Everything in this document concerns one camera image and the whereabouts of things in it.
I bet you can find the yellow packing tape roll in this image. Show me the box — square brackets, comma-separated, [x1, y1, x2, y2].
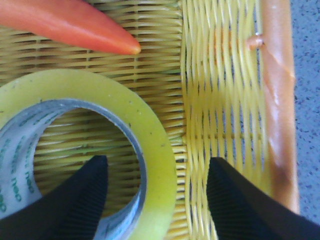
[0, 69, 177, 240]

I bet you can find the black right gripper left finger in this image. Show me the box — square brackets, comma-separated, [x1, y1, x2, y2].
[0, 155, 108, 240]

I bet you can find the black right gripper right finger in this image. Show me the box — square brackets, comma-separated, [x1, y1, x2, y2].
[206, 157, 320, 240]

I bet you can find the yellow woven basket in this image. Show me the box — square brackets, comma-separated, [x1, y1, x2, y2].
[0, 0, 299, 240]

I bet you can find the orange toy carrot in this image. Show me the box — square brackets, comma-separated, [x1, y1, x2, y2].
[0, 0, 141, 55]

